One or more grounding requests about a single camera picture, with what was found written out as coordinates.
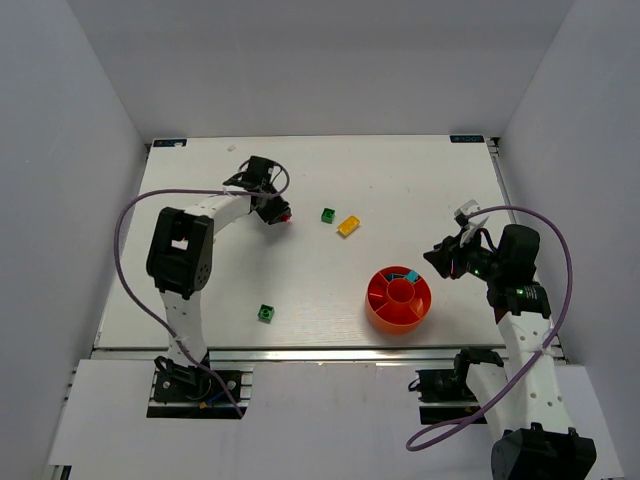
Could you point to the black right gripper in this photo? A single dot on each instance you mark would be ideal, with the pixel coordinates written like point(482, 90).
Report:
point(453, 261)

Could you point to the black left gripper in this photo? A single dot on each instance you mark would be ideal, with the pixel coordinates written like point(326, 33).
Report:
point(273, 211)

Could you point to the small cyan lego brick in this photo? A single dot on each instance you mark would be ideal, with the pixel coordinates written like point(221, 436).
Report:
point(412, 276)

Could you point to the orange divided round container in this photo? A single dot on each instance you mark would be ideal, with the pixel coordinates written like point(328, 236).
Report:
point(396, 307)

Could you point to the yellow 2x3 lego brick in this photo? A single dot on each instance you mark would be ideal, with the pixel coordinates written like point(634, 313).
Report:
point(348, 226)

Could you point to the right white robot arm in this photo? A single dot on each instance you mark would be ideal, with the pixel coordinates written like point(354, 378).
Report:
point(534, 436)

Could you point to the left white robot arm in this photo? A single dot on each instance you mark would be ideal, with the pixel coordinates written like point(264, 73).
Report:
point(180, 259)

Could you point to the green square lego brick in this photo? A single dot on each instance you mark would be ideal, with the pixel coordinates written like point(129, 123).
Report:
point(328, 215)

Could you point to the green lego brick near front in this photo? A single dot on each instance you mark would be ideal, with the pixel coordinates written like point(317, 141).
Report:
point(265, 313)

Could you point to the blue label sticker right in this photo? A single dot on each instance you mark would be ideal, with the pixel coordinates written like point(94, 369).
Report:
point(463, 139)

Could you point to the blue label sticker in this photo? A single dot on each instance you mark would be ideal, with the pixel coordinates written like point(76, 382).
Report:
point(169, 143)
point(463, 139)

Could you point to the blue label sticker left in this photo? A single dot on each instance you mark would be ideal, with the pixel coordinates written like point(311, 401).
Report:
point(169, 143)

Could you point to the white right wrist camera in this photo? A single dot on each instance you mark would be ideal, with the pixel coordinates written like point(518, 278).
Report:
point(470, 221)

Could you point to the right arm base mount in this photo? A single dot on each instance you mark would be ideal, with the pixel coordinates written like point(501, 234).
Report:
point(440, 398)

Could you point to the aluminium front table rail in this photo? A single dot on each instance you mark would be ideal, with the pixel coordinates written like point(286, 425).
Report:
point(296, 355)

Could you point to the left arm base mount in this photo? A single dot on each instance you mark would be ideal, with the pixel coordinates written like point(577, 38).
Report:
point(187, 392)

